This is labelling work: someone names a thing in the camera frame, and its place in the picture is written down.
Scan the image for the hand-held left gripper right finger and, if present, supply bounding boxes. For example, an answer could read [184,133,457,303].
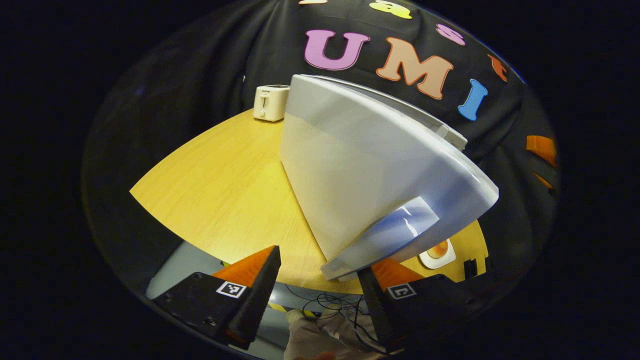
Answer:
[357,257,481,353]

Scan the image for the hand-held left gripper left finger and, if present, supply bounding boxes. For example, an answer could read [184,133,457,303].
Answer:
[151,245,282,351]

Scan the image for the white microwave oven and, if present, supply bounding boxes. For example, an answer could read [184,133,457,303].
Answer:
[280,74,500,282]

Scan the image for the person's leg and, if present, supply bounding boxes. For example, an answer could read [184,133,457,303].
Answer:
[284,309,396,360]

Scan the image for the white square plate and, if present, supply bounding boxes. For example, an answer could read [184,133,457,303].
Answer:
[418,238,457,270]

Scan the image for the white toaster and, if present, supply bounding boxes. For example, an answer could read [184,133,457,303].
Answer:
[252,84,291,123]

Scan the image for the black backdrop cloth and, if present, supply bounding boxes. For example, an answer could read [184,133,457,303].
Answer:
[82,0,560,301]

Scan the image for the black cables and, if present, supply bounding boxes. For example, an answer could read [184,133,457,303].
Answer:
[287,282,381,346]

